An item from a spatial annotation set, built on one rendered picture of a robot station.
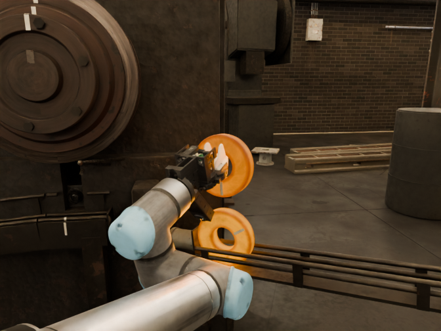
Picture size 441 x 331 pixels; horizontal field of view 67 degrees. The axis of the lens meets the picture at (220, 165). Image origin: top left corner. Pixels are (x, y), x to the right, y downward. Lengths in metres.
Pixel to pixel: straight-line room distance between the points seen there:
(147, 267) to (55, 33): 0.59
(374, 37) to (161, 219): 7.91
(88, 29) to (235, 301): 0.73
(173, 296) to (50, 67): 0.65
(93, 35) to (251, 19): 4.34
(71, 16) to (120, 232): 0.60
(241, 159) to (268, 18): 4.60
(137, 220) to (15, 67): 0.54
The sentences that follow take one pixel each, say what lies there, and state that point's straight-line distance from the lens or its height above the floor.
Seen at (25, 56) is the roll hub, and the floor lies 1.16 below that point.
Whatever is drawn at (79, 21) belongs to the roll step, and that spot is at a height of 1.25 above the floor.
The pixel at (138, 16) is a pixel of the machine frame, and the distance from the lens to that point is 1.13.
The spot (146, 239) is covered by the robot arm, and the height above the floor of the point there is 0.86.
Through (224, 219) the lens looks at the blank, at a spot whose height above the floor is 0.76.
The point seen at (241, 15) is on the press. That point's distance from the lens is 5.14.
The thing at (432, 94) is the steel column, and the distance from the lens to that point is 4.93.
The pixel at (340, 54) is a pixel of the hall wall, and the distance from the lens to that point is 7.92.
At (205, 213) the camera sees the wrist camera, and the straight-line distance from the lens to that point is 0.72.
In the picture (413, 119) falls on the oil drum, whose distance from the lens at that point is 3.11.
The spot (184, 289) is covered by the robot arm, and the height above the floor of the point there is 0.84.
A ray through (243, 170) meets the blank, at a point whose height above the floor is 0.90.
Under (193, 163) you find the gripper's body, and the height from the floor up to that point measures 0.95.
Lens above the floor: 1.10
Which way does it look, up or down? 14 degrees down
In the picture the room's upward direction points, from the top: straight up
